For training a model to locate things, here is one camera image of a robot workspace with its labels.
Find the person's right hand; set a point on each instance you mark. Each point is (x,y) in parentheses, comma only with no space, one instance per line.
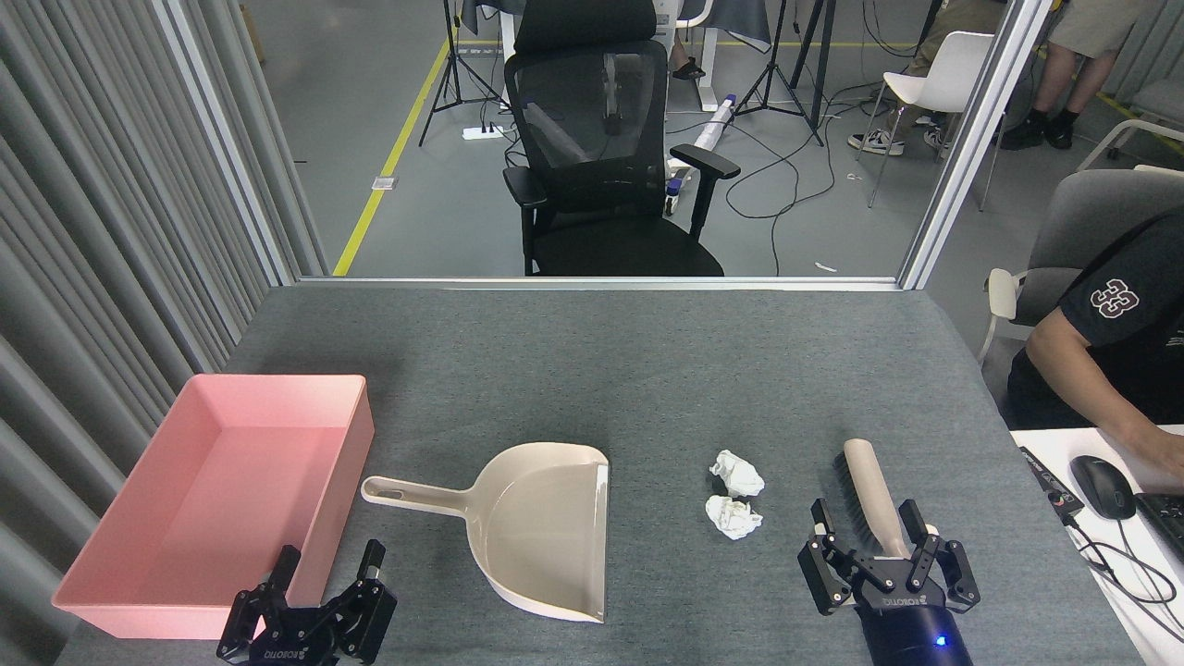
(1164,449)

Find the pink plastic bin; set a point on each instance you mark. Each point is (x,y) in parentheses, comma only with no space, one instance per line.
(213,499)

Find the beige hand brush black bristles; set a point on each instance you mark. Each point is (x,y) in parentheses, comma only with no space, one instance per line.
(874,490)

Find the standing person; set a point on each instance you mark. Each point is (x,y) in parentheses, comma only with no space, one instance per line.
(1101,18)

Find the beige plastic dustpan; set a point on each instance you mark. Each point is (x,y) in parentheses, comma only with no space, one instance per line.
(546,527)

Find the black tripod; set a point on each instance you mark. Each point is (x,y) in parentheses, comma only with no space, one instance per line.
(775,65)
(452,55)

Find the person beside white chair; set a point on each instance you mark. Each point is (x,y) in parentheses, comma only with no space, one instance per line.
(962,23)

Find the black keyboard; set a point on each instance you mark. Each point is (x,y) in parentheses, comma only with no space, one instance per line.
(1167,523)

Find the silver frame post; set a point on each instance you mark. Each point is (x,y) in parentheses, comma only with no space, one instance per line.
(971,139)
(231,139)

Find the person's right forearm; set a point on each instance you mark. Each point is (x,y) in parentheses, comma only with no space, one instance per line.
(1082,379)

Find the white plastic chair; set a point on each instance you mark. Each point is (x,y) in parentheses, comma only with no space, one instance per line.
(953,65)

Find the white paper ball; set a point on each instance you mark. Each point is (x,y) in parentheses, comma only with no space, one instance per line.
(737,472)
(733,516)

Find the silver frame rail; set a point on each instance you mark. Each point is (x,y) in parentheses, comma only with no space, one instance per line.
(601,283)

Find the black computer mouse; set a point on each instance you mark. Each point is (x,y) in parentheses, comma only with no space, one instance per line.
(1103,486)

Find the white power strip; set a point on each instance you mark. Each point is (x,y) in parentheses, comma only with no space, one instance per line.
(483,132)

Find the grey pleated curtain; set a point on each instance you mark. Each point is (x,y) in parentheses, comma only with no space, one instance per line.
(74,231)

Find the white desk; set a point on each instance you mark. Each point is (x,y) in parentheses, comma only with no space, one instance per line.
(1156,652)

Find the grey armchair white armrest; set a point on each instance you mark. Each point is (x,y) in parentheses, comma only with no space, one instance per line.
(1082,213)

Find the seated person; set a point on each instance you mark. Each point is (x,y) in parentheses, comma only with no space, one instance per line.
(1147,277)

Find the white tube with blue ends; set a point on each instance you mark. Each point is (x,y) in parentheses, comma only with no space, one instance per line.
(714,122)

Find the person's foot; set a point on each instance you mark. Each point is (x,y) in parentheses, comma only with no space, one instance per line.
(689,68)

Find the small black controller device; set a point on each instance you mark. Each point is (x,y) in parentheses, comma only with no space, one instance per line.
(1050,481)

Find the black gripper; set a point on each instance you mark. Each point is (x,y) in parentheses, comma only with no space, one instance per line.
(916,629)
(296,638)

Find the black mesh office chair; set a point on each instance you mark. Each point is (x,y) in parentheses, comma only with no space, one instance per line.
(601,240)

